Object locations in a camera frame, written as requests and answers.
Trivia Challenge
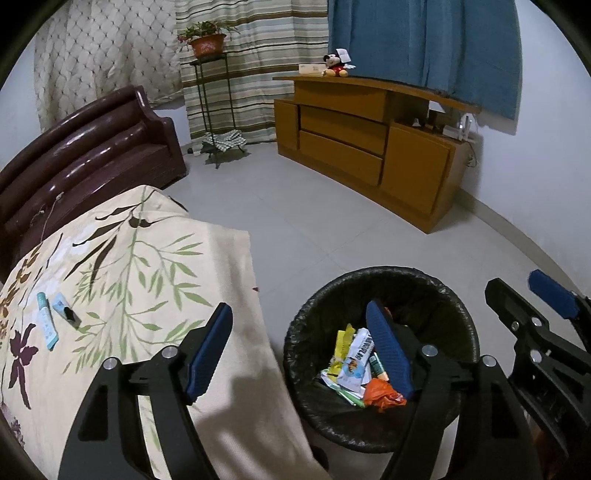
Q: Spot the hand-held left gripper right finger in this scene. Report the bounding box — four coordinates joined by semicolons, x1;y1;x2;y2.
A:
366;299;541;480

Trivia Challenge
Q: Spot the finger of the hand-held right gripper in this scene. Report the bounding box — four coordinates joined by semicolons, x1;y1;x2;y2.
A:
529;270;591;341
485;278;570;385

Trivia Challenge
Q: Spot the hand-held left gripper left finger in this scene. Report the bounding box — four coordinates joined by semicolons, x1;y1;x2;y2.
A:
58;302;234;480

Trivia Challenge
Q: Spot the white printed wrapper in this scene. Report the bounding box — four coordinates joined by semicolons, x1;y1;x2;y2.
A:
336;328;376;394

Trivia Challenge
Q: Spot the yellow green wrapper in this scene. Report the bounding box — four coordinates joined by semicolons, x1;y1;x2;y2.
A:
327;324;357;371

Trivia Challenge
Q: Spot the large orange plastic bag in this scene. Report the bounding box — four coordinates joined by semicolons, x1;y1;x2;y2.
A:
362;377;408;412

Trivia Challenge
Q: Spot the white green packet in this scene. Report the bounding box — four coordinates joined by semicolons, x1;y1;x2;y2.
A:
321;369;368;408

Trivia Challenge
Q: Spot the black trash bin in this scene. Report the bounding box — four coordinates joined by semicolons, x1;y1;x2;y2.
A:
283;265;481;455

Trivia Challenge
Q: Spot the floral beige tablecloth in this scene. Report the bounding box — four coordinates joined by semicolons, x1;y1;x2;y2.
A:
0;185;333;480

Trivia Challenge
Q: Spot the light blue black-tipped tube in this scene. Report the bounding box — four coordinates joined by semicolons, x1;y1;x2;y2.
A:
52;294;81;329

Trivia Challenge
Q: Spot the light blue small packet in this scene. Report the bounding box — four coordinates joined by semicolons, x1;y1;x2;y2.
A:
37;292;60;350

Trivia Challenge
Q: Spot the white router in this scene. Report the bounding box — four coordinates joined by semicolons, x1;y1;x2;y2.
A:
442;113;476;139

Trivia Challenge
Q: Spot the checkered cloth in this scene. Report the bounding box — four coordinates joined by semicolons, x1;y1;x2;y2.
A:
201;130;245;153

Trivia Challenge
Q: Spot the wooden cabinet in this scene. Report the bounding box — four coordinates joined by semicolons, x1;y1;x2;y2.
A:
272;74;482;234

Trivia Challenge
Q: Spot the dark brown leather sofa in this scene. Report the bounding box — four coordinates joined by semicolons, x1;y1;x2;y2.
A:
0;85;188;273

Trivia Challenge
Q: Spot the black metal plant stand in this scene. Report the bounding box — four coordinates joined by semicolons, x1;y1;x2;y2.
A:
189;53;247;169

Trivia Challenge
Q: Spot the mouse plush toy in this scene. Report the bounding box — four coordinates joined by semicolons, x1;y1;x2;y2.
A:
322;52;354;78

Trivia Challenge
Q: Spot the blue curtain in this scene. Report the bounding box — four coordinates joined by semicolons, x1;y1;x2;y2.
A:
327;0;525;121

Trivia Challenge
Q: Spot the striped curtain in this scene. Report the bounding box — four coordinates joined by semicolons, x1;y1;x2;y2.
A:
175;0;331;144

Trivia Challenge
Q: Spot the potted plant in orange pot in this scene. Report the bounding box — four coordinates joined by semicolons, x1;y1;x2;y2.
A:
178;21;241;58

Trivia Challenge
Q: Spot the beige diamond pattern curtain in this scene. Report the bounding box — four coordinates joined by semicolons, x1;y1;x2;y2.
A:
32;0;185;132

